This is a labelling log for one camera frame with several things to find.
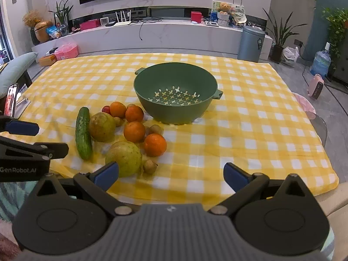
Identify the white marble tv console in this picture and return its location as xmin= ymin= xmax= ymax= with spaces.
xmin=31 ymin=20 xmax=243 ymax=58

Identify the brown teddy bear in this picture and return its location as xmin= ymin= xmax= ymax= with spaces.
xmin=218 ymin=2 xmax=231 ymax=15

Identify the blue water jug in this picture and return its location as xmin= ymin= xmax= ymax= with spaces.
xmin=310 ymin=42 xmax=331 ymax=78

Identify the blue-grey pedal trash bin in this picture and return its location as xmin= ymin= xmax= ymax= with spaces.
xmin=238 ymin=25 xmax=265 ymax=62

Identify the brown kiwi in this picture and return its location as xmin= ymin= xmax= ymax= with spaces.
xmin=148 ymin=124 xmax=163 ymax=135
xmin=114 ymin=117 xmax=124 ymax=127
xmin=143 ymin=159 xmax=158 ymax=174

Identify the magenta flat box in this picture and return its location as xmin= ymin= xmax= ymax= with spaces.
xmin=80 ymin=19 xmax=100 ymax=31

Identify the small red fruit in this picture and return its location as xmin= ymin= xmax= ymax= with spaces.
xmin=101 ymin=105 xmax=111 ymax=114

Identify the orange cardboard box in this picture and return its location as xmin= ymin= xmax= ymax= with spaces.
xmin=39 ymin=54 xmax=57 ymax=67

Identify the teal cushion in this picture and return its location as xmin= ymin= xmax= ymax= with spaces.
xmin=0 ymin=52 xmax=38 ymax=98

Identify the green colander bowl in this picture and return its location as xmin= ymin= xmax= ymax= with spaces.
xmin=133 ymin=62 xmax=223 ymax=125

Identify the orange tangerine front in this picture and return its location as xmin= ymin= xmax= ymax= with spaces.
xmin=143 ymin=133 xmax=167 ymax=157

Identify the red-green mango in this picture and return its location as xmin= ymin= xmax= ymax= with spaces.
xmin=89 ymin=112 xmax=116 ymax=142

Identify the yellow checkered tablecloth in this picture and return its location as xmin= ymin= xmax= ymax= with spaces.
xmin=20 ymin=54 xmax=339 ymax=209

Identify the white wifi router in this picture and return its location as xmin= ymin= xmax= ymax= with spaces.
xmin=114 ymin=11 xmax=132 ymax=27

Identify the brown kiwi front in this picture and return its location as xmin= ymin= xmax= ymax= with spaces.
xmin=143 ymin=159 xmax=158 ymax=174

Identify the potted long-leaf plant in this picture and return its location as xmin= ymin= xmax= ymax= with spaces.
xmin=263 ymin=8 xmax=307 ymax=63

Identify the small potted green plant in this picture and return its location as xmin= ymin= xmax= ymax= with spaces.
xmin=49 ymin=0 xmax=73 ymax=37

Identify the green cucumber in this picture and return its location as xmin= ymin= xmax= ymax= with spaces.
xmin=75 ymin=107 xmax=93 ymax=160

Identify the pink space heater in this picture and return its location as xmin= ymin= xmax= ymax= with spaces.
xmin=307 ymin=74 xmax=325 ymax=100

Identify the pink storage box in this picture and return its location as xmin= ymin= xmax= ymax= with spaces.
xmin=54 ymin=43 xmax=79 ymax=61

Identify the red box on console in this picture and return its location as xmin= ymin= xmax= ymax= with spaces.
xmin=191 ymin=11 xmax=202 ymax=24

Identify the yellow-green mango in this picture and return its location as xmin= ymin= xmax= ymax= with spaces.
xmin=105 ymin=141 xmax=143 ymax=177

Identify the white plastic bag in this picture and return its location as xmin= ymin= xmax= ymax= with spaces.
xmin=281 ymin=46 xmax=300 ymax=67

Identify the brown round vase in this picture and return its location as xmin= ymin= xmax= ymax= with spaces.
xmin=34 ymin=21 xmax=52 ymax=43

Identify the pink cloth on chair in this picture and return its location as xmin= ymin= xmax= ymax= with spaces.
xmin=293 ymin=92 xmax=316 ymax=120

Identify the orange tangerine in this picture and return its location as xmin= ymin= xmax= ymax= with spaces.
xmin=123 ymin=121 xmax=146 ymax=143
xmin=110 ymin=101 xmax=127 ymax=119
xmin=125 ymin=105 xmax=144 ymax=123
xmin=143 ymin=133 xmax=167 ymax=157

